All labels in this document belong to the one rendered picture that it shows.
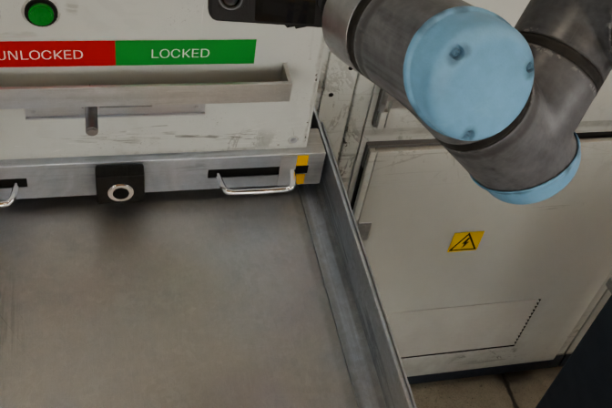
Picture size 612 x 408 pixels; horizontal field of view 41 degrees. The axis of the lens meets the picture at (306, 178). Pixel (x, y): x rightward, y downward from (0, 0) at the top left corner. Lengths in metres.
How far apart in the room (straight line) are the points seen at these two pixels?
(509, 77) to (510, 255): 1.06
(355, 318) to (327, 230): 0.14
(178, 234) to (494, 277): 0.81
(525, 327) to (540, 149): 1.24
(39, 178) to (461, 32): 0.64
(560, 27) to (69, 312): 0.63
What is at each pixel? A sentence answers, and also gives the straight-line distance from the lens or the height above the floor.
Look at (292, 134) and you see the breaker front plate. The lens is 1.06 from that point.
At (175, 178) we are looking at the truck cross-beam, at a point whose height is 0.89.
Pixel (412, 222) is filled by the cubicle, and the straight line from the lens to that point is 1.46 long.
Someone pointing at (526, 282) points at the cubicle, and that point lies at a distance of 1.74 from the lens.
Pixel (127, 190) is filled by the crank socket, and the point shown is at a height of 0.90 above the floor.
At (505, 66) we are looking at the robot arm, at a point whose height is 1.33.
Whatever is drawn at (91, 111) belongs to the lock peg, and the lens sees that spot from 0.97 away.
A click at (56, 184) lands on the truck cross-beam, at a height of 0.89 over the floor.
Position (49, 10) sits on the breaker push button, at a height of 1.15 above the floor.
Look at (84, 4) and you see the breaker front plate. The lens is 0.91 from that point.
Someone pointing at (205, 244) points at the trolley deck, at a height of 0.85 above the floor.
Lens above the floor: 1.66
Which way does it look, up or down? 45 degrees down
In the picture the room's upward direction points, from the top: 11 degrees clockwise
